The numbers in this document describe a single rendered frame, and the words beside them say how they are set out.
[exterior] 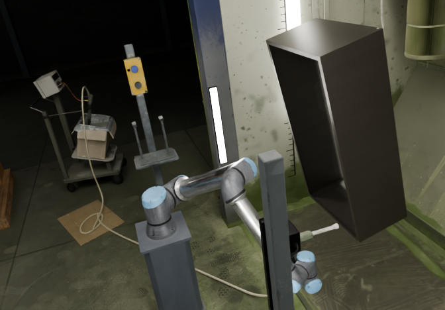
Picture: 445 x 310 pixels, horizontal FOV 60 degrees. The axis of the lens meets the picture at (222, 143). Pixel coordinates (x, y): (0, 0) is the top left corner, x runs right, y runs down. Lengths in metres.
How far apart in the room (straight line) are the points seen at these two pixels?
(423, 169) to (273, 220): 2.48
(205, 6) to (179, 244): 1.57
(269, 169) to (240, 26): 2.04
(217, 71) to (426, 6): 1.52
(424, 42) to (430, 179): 1.02
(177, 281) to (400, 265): 1.54
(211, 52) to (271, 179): 1.98
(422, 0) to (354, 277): 1.96
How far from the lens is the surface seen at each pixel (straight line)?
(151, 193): 2.35
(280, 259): 1.09
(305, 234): 2.42
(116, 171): 4.46
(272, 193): 0.96
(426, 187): 3.33
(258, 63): 2.97
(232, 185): 1.88
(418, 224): 3.34
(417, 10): 3.20
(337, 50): 1.92
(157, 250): 2.39
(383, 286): 2.90
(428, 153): 3.41
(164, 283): 2.55
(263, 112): 3.08
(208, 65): 2.84
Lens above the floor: 2.07
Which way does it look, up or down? 24 degrees down
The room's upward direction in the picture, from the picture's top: 8 degrees counter-clockwise
